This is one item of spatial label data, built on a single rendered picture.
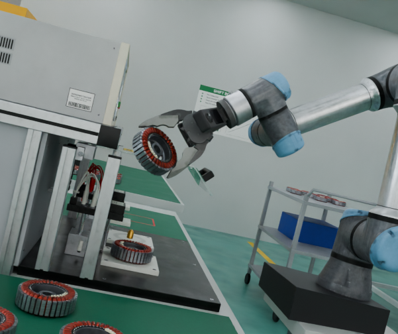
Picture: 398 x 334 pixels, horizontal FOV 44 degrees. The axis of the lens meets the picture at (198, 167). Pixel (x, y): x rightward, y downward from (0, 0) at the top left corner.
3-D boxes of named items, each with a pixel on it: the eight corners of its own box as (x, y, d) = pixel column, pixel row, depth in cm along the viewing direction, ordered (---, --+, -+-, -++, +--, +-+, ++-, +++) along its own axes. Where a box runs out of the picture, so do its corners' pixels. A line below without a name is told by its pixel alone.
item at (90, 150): (94, 158, 123) (97, 142, 123) (92, 160, 117) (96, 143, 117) (76, 154, 123) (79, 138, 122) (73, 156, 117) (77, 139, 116)
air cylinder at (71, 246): (86, 250, 134) (91, 230, 134) (83, 257, 127) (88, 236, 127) (67, 246, 133) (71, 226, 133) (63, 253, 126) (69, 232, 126)
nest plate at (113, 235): (150, 240, 165) (151, 237, 165) (153, 252, 150) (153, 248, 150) (106, 231, 162) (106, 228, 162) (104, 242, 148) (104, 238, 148)
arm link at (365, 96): (395, 62, 142) (240, 116, 135) (418, 56, 131) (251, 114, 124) (406, 101, 143) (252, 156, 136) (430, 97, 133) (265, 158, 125)
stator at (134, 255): (149, 256, 139) (153, 244, 139) (151, 268, 128) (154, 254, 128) (110, 248, 137) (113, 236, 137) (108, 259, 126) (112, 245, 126)
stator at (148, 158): (151, 129, 117) (162, 121, 115) (175, 170, 116) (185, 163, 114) (122, 137, 108) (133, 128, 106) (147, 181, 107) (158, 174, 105)
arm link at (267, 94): (298, 99, 114) (282, 65, 113) (257, 120, 113) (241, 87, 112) (286, 101, 122) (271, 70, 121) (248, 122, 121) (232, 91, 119)
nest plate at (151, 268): (154, 260, 141) (155, 256, 141) (157, 276, 126) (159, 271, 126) (102, 250, 139) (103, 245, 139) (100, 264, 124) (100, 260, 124)
